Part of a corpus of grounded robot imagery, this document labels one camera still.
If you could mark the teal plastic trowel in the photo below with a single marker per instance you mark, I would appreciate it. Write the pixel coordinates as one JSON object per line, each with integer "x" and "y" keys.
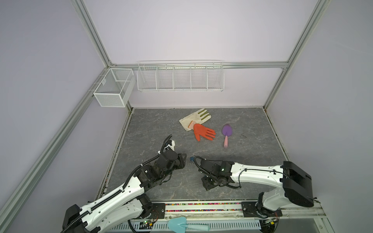
{"x": 179, "y": 225}

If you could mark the aluminium frame rails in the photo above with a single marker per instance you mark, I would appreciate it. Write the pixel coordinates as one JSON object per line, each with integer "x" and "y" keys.
{"x": 12, "y": 207}

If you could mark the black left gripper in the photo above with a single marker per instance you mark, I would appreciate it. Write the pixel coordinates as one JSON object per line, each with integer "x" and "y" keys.
{"x": 181, "y": 161}

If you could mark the small white mesh basket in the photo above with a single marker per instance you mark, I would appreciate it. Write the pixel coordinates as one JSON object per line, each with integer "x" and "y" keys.
{"x": 115, "y": 87}

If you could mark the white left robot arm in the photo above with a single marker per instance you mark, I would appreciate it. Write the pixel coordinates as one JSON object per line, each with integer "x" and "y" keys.
{"x": 129, "y": 200}

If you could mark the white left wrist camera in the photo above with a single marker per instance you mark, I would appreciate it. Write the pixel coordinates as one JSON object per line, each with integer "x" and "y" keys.
{"x": 170, "y": 144}

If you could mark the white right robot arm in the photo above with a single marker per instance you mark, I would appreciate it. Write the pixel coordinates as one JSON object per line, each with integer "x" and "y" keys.
{"x": 291, "y": 184}

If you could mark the long white wire basket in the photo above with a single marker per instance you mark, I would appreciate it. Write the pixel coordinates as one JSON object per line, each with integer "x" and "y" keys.
{"x": 180, "y": 75}

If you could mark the cream glove green stripes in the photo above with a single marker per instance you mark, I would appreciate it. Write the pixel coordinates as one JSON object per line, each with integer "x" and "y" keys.
{"x": 200, "y": 117}

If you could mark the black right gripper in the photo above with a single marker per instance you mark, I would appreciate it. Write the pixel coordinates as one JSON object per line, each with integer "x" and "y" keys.
{"x": 205, "y": 183}

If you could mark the red rubber glove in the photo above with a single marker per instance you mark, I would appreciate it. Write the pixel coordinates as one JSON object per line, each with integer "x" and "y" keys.
{"x": 202, "y": 131}

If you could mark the purple trowel pink handle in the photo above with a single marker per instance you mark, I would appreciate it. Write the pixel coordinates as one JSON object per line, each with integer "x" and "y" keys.
{"x": 227, "y": 132}

